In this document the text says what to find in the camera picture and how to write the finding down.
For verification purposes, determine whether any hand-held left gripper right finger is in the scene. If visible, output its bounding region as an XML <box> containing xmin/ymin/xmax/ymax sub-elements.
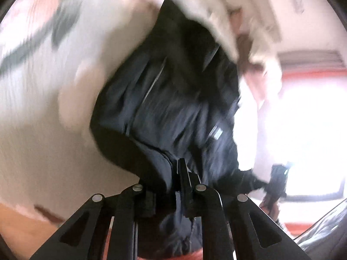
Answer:
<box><xmin>176</xmin><ymin>158</ymin><xmax>312</xmax><ymax>260</ymax></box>

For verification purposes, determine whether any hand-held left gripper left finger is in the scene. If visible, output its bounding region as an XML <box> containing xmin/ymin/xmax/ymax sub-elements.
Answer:
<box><xmin>30</xmin><ymin>184</ymin><xmax>155</xmax><ymax>260</ymax></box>

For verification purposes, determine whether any black hooded jacket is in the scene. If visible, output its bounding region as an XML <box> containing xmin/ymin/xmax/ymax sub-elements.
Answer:
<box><xmin>90</xmin><ymin>0</ymin><xmax>269</xmax><ymax>260</ymax></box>

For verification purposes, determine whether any pink folded quilt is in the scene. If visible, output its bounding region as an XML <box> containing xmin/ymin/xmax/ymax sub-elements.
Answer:
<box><xmin>233</xmin><ymin>32</ymin><xmax>282</xmax><ymax>109</ymax></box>

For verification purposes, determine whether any white dotted pillow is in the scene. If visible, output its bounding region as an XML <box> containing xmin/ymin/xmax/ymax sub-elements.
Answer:
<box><xmin>168</xmin><ymin>0</ymin><xmax>284</xmax><ymax>60</ymax></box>

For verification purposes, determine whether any window with orange frame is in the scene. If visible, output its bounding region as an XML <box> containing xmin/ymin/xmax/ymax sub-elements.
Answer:
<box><xmin>277</xmin><ymin>50</ymin><xmax>347</xmax><ymax>233</ymax></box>

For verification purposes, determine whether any dark glossy cloth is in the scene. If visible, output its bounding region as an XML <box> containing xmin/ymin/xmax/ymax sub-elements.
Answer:
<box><xmin>294</xmin><ymin>199</ymin><xmax>347</xmax><ymax>260</ymax></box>

